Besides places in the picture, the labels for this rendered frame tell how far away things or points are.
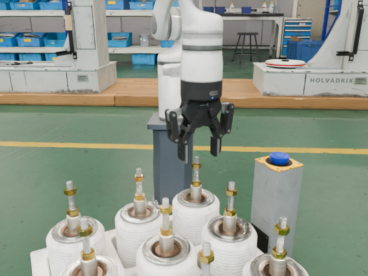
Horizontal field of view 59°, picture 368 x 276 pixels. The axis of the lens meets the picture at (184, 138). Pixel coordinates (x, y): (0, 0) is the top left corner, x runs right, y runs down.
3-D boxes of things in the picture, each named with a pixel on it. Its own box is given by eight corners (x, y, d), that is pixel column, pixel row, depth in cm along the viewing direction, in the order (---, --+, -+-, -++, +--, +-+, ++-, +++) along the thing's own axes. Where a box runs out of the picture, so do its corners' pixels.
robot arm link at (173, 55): (180, 7, 99) (181, 65, 105) (151, 7, 96) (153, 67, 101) (194, 6, 91) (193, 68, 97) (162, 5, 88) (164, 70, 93)
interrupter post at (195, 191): (189, 196, 67) (189, 182, 66) (201, 196, 67) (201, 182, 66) (190, 202, 65) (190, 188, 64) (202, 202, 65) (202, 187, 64)
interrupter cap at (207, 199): (176, 191, 69) (176, 188, 69) (211, 189, 70) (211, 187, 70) (178, 210, 62) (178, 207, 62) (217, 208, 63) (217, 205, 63)
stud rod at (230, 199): (233, 223, 55) (235, 183, 53) (227, 223, 55) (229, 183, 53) (231, 220, 56) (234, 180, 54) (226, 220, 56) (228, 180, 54)
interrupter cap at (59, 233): (46, 246, 52) (45, 242, 52) (58, 220, 59) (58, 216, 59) (94, 243, 53) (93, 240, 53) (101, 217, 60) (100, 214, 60)
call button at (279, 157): (264, 161, 69) (265, 153, 68) (279, 158, 70) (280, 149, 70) (277, 168, 65) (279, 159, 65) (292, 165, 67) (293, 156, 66)
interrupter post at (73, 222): (66, 235, 55) (64, 218, 54) (69, 227, 57) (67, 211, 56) (81, 235, 55) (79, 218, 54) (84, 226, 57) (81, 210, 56)
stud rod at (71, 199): (78, 221, 55) (73, 181, 53) (73, 224, 55) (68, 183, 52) (74, 219, 56) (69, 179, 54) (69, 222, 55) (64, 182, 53)
